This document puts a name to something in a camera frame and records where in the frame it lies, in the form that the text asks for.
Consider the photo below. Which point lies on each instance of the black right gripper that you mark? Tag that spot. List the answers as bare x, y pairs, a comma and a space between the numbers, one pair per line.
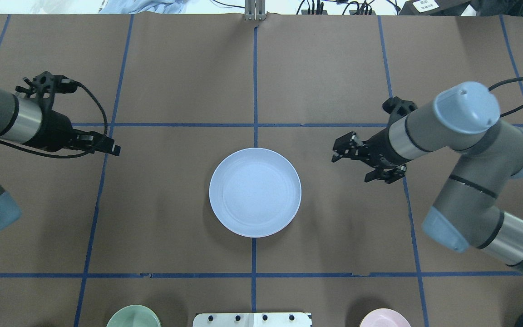
380, 150

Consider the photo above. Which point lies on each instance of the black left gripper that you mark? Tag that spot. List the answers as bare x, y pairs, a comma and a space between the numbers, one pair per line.
55, 131

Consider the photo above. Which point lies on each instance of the blue plate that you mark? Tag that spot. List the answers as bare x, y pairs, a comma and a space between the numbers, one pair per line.
255, 192

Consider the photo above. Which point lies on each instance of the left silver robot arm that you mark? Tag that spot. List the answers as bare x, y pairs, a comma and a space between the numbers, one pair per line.
10, 212

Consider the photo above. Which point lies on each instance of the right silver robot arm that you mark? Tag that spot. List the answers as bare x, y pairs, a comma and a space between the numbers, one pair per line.
466, 119

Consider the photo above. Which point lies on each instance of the blue cloth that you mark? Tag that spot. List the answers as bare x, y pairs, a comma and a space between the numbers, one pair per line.
132, 7

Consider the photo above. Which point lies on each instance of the pink bowl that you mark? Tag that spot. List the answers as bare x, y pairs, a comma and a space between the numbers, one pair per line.
384, 317

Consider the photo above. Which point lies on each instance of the green bowl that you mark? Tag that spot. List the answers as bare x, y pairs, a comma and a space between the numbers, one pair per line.
134, 316

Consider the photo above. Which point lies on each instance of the aluminium frame post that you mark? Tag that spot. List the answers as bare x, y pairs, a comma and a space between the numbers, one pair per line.
255, 10

